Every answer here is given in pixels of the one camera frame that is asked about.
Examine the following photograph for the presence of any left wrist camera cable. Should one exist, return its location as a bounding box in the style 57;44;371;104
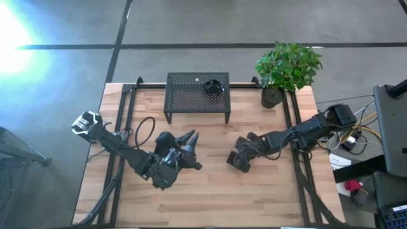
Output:
134;116;156;149

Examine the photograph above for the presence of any black pole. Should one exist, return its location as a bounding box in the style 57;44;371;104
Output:
387;78;407;99

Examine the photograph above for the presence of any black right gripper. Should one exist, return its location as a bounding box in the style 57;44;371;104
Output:
234;132;271;174

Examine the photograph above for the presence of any black keyboard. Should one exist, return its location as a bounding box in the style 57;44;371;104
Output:
376;203;407;229

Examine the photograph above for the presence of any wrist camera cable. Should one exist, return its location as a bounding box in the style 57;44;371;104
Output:
233;128;298;167
134;116;156;149

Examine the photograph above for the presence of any green leafy plant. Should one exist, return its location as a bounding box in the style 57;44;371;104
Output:
254;40;324;93

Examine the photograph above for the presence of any black power adapter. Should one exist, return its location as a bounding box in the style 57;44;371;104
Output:
339;135;360;151

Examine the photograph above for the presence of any grey side table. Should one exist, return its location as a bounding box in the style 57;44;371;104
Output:
0;126;52;168

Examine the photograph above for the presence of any white cable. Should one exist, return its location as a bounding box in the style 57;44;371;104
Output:
327;101;384;150

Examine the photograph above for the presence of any white paper sheet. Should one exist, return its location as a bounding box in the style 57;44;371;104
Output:
329;153;352;171

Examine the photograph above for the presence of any dark seat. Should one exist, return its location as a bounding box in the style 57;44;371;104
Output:
371;170;407;209

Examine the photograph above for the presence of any black perforated metal stand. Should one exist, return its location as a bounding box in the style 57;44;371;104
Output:
163;72;232;125

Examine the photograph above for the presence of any black packet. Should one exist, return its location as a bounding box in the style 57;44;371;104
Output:
202;79;226;97

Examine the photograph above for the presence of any grey equipment cabinet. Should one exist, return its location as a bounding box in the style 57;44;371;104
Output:
372;83;407;179

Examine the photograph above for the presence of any yellow cable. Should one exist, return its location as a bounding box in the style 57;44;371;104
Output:
338;113;382;146

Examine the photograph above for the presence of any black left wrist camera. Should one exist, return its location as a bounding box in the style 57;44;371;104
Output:
154;131;177;157

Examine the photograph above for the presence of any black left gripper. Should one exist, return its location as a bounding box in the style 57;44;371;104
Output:
163;128;204;172

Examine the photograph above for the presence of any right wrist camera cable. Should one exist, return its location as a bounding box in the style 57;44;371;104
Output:
233;128;298;167

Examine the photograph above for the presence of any black plant pot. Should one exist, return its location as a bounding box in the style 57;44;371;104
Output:
260;87;286;109

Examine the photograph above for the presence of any red object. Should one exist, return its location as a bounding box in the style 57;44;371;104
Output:
345;179;362;192

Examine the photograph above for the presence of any black aluminium table frame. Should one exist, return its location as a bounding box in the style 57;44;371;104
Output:
72;76;346;228

